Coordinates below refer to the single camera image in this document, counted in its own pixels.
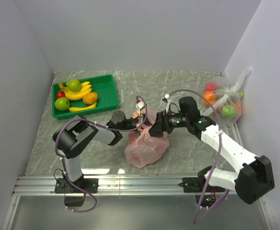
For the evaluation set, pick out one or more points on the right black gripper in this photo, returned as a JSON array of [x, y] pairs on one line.
[[156, 130]]

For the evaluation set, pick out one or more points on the pink plastic bag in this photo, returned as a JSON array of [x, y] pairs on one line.
[[143, 149]]

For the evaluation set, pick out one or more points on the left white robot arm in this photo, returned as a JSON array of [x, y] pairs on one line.
[[72, 140]]

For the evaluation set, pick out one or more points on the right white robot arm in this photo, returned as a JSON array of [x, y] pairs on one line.
[[252, 177]]

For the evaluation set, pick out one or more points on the orange fake orange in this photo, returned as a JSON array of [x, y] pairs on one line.
[[90, 98]]

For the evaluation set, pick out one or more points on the yellow fake banana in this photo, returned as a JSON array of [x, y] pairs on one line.
[[78, 109]]

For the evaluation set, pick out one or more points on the green fake pear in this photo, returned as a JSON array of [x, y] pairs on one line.
[[74, 85]]

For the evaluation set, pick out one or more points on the green fake apple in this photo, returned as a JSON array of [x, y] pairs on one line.
[[62, 104]]

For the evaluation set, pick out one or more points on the red fake strawberry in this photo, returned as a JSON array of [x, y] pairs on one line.
[[60, 94]]

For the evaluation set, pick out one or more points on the clear bag of fruits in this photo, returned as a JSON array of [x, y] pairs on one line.
[[225, 97]]

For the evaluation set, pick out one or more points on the green plastic tray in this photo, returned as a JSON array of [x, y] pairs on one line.
[[103, 85]]

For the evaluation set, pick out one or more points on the small yellow banana bunch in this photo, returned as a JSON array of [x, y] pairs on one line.
[[86, 89]]

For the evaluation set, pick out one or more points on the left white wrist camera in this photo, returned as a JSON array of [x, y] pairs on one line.
[[140, 106]]

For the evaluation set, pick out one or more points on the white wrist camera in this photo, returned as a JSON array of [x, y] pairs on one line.
[[140, 106], [167, 101]]

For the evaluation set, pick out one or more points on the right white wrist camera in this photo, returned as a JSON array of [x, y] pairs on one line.
[[167, 101]]

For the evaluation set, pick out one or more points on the aluminium mounting rail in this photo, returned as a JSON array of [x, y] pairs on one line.
[[108, 185]]

